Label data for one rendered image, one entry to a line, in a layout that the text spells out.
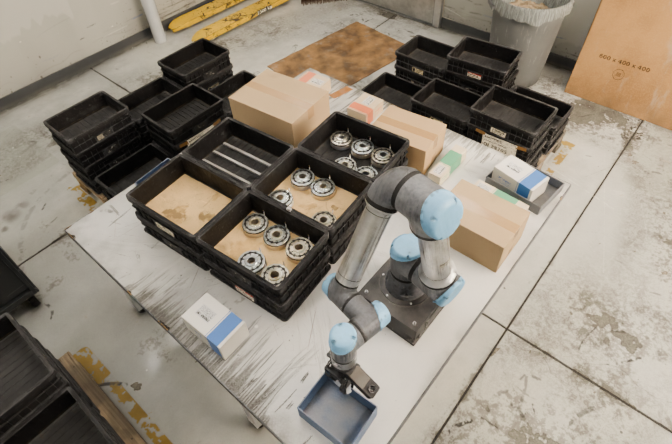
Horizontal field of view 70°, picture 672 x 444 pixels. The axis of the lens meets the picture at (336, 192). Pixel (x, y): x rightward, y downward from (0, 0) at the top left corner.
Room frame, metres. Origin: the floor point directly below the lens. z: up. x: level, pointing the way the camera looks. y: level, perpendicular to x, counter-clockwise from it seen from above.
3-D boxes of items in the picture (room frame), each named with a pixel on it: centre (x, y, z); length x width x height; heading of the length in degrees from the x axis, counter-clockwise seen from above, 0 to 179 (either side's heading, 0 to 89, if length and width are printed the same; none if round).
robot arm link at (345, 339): (0.61, 0.00, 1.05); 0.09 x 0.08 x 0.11; 127
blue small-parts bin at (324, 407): (0.54, 0.04, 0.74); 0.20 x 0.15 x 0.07; 51
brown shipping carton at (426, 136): (1.75, -0.35, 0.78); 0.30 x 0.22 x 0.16; 54
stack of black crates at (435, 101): (2.45, -0.74, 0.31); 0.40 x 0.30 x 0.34; 47
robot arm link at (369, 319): (0.68, -0.06, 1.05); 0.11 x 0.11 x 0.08; 37
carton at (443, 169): (1.61, -0.53, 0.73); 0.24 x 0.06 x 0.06; 138
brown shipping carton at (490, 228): (1.21, -0.56, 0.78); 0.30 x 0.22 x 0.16; 47
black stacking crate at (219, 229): (1.10, 0.28, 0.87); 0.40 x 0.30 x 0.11; 53
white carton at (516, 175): (1.47, -0.81, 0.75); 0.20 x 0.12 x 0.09; 36
